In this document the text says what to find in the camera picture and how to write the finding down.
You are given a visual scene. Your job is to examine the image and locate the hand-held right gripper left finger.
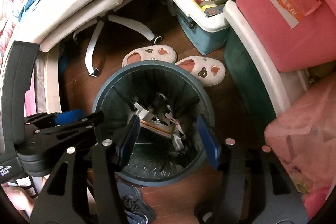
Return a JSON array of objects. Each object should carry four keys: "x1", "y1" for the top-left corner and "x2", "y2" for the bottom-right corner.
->
[{"x1": 30, "y1": 114, "x2": 141, "y2": 224}]

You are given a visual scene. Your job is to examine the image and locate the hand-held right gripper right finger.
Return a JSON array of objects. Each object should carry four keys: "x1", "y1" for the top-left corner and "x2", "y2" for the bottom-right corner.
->
[{"x1": 196, "y1": 114, "x2": 310, "y2": 224}]

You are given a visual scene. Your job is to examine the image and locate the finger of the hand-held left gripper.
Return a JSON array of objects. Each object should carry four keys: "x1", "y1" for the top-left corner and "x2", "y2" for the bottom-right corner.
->
[
  {"x1": 25, "y1": 109, "x2": 86, "y2": 130},
  {"x1": 31, "y1": 111, "x2": 105, "y2": 155}
]

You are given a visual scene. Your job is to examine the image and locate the dark blue trash bin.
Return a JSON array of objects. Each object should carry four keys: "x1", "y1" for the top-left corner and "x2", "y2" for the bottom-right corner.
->
[{"x1": 92, "y1": 61, "x2": 219, "y2": 188}]

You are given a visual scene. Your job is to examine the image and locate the person's left hand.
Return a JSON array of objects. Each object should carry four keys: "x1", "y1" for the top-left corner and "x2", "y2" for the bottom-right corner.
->
[{"x1": 3, "y1": 184, "x2": 38, "y2": 218}]

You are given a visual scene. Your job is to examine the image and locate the orange striped flat carton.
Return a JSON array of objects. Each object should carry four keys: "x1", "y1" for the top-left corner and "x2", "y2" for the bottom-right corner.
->
[{"x1": 139, "y1": 119, "x2": 174, "y2": 139}]

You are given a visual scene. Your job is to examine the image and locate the person's dark shoe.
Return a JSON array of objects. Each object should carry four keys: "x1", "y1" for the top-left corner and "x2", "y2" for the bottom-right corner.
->
[{"x1": 117, "y1": 182, "x2": 156, "y2": 224}]

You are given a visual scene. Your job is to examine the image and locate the pink bear slipper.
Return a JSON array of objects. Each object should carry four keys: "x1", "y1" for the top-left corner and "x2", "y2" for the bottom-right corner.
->
[
  {"x1": 175, "y1": 56, "x2": 226, "y2": 87},
  {"x1": 122, "y1": 44, "x2": 178, "y2": 68}
]

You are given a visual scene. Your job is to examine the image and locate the pink plastic bag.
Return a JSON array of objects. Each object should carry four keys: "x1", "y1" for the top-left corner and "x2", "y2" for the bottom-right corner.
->
[{"x1": 265, "y1": 77, "x2": 336, "y2": 220}]

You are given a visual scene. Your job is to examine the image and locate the white lidded storage box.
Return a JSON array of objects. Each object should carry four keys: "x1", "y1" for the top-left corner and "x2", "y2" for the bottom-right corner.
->
[{"x1": 223, "y1": 0, "x2": 311, "y2": 121}]

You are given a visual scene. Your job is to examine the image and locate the blue storage box white lid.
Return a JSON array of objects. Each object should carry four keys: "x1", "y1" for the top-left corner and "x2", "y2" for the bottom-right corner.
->
[{"x1": 165, "y1": 0, "x2": 232, "y2": 55}]

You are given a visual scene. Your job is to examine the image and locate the pink storage box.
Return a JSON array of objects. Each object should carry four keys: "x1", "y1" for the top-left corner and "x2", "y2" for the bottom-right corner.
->
[{"x1": 236, "y1": 0, "x2": 336, "y2": 73}]

